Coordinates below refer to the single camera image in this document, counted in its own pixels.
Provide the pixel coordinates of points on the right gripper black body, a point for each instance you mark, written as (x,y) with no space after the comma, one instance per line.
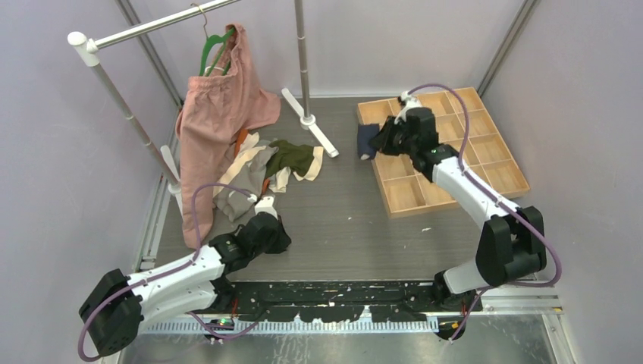
(396,140)

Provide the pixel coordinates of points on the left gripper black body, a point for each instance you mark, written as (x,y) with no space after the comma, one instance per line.
(275,244)

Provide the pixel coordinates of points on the navy underwear cream waistband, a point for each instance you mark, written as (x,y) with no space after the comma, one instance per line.
(365,132)

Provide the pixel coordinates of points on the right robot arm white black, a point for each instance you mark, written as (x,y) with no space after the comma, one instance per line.
(509,246)

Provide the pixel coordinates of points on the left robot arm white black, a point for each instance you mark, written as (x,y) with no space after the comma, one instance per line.
(122,306)

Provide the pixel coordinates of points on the olive green underwear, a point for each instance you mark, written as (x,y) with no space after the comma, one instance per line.
(303,160)

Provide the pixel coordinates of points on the orange underwear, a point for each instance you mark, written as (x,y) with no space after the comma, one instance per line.
(241,139)

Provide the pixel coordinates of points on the pink trousers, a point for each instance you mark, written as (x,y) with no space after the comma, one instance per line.
(216,108)

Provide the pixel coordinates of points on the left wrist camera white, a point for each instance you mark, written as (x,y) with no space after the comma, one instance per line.
(266,205)

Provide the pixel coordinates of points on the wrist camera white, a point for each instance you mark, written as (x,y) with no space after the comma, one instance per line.
(407,102)
(266,205)

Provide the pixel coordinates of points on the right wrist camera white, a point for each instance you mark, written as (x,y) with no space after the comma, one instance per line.
(407,102)

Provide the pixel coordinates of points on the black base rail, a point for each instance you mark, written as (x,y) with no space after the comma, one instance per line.
(336,301)

